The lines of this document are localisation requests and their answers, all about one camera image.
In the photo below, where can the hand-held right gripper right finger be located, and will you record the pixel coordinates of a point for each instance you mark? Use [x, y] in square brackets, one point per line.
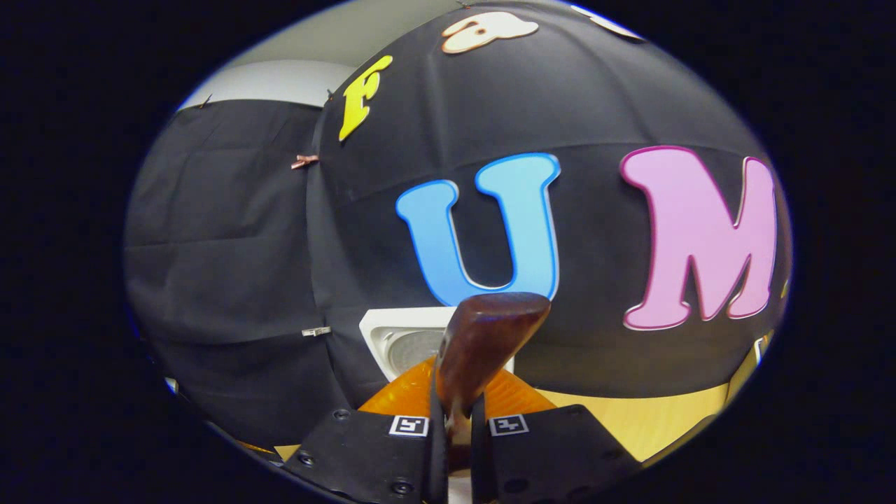
[553, 458]

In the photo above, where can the copper cloth clip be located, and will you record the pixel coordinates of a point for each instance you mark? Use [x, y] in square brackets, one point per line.
[304, 161]

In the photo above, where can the white rice cooker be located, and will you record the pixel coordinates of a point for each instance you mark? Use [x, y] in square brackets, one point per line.
[399, 336]

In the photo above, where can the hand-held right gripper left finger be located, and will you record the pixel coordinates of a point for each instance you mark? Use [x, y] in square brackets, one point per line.
[364, 458]

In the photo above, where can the brown wooden spoon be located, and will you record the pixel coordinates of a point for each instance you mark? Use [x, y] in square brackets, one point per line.
[483, 343]

